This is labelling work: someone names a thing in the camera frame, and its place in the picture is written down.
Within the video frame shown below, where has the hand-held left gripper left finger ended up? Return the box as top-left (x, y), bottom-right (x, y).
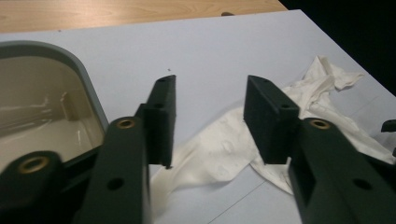
top-left (72, 74), bottom-right (177, 224)

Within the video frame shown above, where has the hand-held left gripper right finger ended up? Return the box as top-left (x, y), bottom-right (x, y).
top-left (243, 75), bottom-right (396, 224)

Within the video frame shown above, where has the white baby romper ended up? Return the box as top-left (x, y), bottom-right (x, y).
top-left (148, 55), bottom-right (396, 218)

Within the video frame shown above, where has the beige plastic basket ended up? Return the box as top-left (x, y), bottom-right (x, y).
top-left (0, 40), bottom-right (110, 175)

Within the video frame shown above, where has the white table board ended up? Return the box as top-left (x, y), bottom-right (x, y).
top-left (0, 8), bottom-right (396, 224)

